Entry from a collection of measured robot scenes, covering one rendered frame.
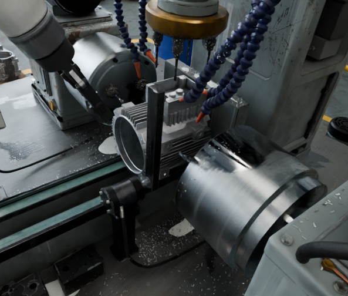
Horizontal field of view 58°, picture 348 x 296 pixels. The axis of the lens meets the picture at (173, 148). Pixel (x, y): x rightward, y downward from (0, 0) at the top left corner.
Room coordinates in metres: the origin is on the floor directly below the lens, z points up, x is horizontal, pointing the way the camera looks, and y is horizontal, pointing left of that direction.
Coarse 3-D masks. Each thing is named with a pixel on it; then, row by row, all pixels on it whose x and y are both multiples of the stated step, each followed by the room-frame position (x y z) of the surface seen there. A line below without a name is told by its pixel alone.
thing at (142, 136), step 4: (116, 108) 0.67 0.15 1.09; (120, 108) 0.68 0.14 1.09; (116, 112) 0.67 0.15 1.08; (120, 112) 0.67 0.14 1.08; (116, 116) 0.67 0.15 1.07; (208, 116) 0.69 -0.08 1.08; (204, 120) 0.68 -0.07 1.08; (144, 132) 0.58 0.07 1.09; (140, 136) 0.58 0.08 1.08; (144, 136) 0.58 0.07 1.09; (140, 140) 0.58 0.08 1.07; (144, 140) 0.57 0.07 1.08; (116, 148) 0.68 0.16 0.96; (140, 176) 0.58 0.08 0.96; (144, 176) 0.57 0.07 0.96
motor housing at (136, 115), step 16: (128, 112) 0.63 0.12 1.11; (144, 112) 0.64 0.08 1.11; (128, 128) 0.71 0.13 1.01; (144, 128) 0.61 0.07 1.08; (176, 128) 0.65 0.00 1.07; (208, 128) 0.68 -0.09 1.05; (128, 144) 0.69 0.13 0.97; (144, 144) 0.58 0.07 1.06; (176, 144) 0.61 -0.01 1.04; (192, 144) 0.64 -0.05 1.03; (128, 160) 0.65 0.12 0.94; (144, 160) 0.56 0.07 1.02; (176, 160) 0.62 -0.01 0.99
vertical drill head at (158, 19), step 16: (160, 0) 0.69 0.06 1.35; (176, 0) 0.68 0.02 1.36; (192, 0) 0.68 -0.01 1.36; (208, 0) 0.70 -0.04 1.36; (160, 16) 0.65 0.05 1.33; (176, 16) 0.65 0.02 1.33; (192, 16) 0.66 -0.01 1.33; (208, 16) 0.67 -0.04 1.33; (224, 16) 0.68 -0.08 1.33; (160, 32) 0.65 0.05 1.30; (176, 32) 0.63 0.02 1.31; (192, 32) 0.63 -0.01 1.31; (208, 32) 0.64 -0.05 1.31; (176, 48) 0.65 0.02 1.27; (208, 48) 0.72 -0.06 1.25; (176, 64) 0.66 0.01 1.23
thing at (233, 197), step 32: (192, 160) 0.47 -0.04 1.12; (224, 160) 0.45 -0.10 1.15; (256, 160) 0.44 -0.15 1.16; (288, 160) 0.45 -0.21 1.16; (192, 192) 0.42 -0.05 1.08; (224, 192) 0.39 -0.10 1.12; (256, 192) 0.38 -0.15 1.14; (288, 192) 0.38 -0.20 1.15; (320, 192) 0.42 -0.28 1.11; (192, 224) 0.41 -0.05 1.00; (224, 224) 0.35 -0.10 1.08; (256, 224) 0.34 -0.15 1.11; (224, 256) 0.34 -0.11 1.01; (256, 256) 0.33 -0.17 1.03
